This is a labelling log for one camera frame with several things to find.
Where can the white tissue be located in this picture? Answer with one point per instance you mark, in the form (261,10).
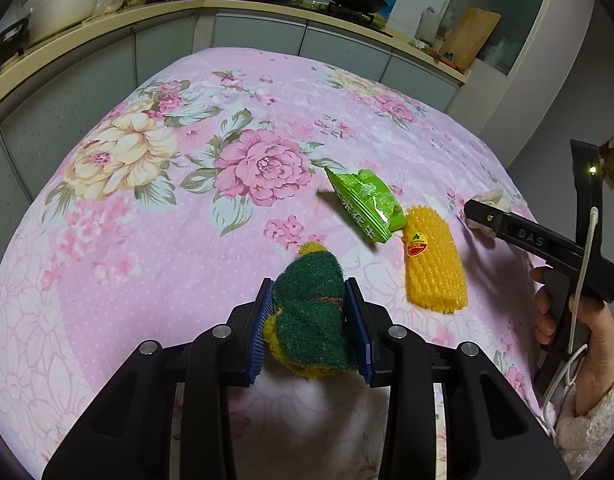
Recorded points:
(494,197)

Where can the wooden cutting board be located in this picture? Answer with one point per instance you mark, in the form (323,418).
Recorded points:
(469,37)

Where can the yellow foam fruit net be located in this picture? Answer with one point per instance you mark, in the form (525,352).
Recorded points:
(434,270)

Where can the white plastic bottle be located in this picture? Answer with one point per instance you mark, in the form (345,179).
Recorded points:
(428,25)

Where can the green scouring sponge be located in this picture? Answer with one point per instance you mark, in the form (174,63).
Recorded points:
(307,305)

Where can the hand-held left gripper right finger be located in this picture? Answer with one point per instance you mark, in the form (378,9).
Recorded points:
(359,330)

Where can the black kitchen appliance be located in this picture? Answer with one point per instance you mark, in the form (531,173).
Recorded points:
(7,45)

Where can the pink floral blanket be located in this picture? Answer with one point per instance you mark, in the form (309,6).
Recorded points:
(137,260)

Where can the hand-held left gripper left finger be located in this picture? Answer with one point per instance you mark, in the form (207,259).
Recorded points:
(259,330)

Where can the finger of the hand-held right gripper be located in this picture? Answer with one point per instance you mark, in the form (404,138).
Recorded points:
(484,217)

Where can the kitchen counter with cabinets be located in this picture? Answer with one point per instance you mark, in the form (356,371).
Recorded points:
(257,37)

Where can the person's right hand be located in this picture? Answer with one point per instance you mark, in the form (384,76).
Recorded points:
(599,350)

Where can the person's right forearm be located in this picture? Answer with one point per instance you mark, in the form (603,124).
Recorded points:
(597,435)

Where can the white rice cooker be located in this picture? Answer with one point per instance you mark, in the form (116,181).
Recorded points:
(62,2)

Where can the green snack packet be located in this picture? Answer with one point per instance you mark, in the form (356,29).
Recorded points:
(369,200)

